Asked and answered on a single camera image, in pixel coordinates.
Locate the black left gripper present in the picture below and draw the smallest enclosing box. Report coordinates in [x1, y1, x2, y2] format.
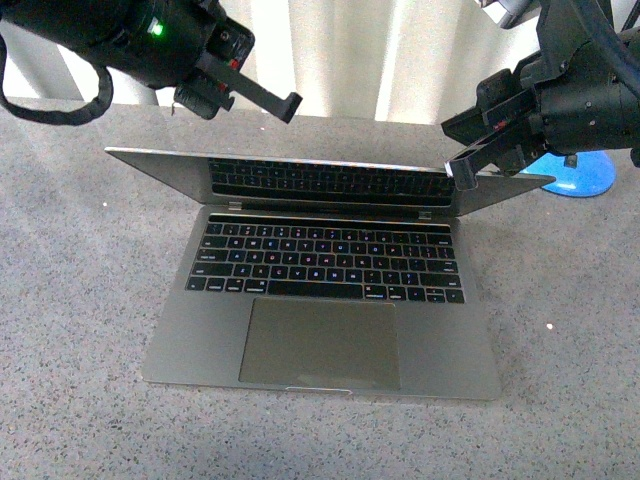
[174, 1, 303, 123]

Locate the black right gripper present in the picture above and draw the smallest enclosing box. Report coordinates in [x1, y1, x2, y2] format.
[441, 49, 639, 191]

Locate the grey laptop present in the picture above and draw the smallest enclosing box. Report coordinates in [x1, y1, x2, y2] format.
[110, 147, 549, 400]

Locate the white curtain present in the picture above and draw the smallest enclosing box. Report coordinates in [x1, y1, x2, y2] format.
[1, 1, 538, 124]

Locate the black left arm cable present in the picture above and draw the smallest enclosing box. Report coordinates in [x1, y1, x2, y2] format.
[0, 34, 115, 127]

